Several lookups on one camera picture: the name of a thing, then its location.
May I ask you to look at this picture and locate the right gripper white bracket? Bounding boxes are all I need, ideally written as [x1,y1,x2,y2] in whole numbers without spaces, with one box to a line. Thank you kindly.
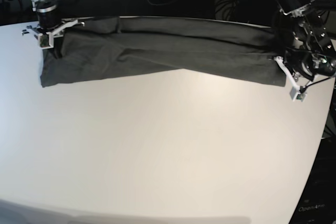
[22,6,85,37]

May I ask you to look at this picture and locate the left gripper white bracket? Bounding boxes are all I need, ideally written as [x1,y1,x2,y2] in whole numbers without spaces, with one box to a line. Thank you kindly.
[272,50,336,90]

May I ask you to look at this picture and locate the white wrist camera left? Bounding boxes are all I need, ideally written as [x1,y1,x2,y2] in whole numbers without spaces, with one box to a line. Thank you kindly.
[289,88,307,102]

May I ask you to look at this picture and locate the black OpenArm box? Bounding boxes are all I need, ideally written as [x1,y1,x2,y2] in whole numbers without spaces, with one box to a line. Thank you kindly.
[289,137,335,223]

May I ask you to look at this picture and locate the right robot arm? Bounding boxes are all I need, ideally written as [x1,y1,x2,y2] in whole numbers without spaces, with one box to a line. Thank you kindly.
[22,0,65,39]

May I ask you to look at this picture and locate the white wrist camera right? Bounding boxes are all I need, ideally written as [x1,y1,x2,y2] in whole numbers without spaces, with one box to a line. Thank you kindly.
[37,34,54,50]

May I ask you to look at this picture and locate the grey T-shirt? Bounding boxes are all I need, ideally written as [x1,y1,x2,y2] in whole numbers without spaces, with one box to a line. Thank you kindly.
[40,17,286,87]

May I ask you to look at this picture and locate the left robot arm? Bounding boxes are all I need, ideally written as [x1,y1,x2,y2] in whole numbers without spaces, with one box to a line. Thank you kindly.
[271,0,335,94]

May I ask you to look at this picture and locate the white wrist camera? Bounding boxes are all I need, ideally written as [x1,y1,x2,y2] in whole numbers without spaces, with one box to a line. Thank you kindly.
[37,34,54,50]
[289,88,307,102]

